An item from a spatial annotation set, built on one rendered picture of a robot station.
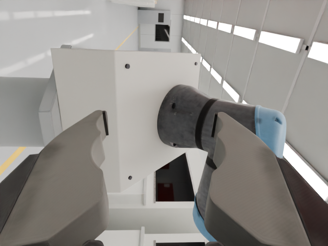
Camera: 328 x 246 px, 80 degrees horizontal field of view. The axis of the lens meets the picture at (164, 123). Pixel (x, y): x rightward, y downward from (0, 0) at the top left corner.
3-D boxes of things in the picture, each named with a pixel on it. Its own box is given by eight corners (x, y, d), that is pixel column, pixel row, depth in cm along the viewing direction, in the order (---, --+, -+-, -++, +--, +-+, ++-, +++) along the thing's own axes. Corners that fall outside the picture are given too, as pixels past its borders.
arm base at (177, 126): (193, 130, 57) (226, 140, 51) (159, 155, 46) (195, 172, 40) (194, 78, 50) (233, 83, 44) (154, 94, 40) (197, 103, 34)
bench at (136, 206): (83, 197, 285) (219, 196, 297) (108, 131, 441) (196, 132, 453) (93, 239, 339) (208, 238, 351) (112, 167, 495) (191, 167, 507)
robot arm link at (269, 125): (231, 103, 47) (298, 115, 39) (216, 157, 48) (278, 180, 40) (211, 92, 37) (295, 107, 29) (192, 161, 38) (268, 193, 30)
